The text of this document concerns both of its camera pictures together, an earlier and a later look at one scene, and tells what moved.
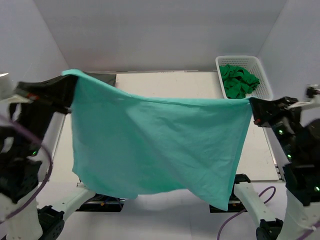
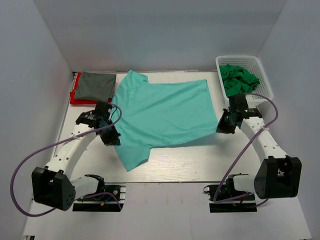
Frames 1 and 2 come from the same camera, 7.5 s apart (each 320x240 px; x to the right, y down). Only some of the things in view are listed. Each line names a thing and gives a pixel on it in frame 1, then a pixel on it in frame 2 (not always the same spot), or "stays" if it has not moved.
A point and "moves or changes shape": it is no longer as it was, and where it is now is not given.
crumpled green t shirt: (238, 82) stays
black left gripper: (61, 89) to (113, 140)
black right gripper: (264, 110) to (221, 127)
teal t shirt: (131, 145) moves or changes shape
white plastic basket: (250, 63) stays
